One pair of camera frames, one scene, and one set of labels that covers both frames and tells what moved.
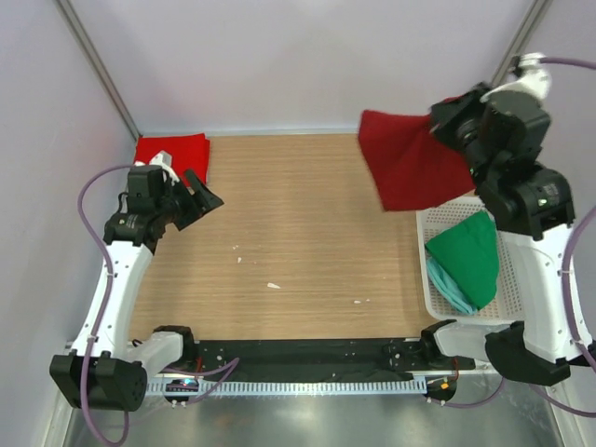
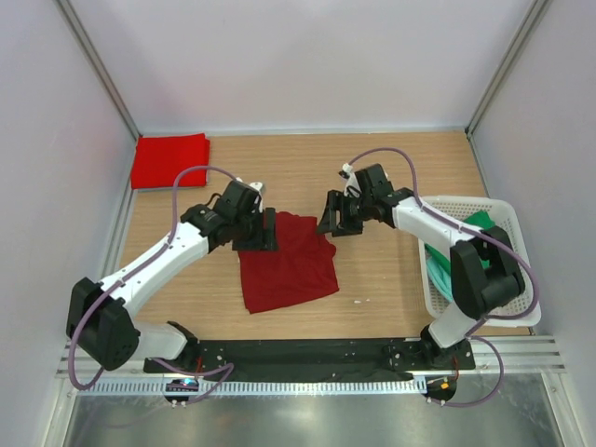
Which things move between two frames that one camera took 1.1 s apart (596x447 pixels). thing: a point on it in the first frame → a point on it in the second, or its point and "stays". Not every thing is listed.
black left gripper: [187, 205] → [256, 237]
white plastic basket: [440, 216] stays
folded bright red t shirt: [188, 152] stays
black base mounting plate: [313, 360] stays
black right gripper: [447, 116] → [345, 214]
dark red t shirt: [410, 164] → [303, 267]
